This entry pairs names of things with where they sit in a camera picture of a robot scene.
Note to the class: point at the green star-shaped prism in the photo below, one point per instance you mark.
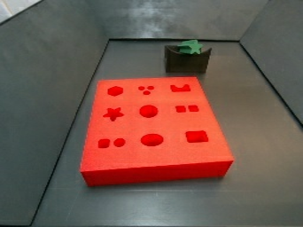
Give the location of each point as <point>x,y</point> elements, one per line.
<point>189,47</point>

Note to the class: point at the black curved fixture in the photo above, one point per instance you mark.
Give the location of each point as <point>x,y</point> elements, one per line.
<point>184,63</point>

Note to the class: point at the red shape-sorting block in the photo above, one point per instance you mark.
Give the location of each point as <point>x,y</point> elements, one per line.
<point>152,133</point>

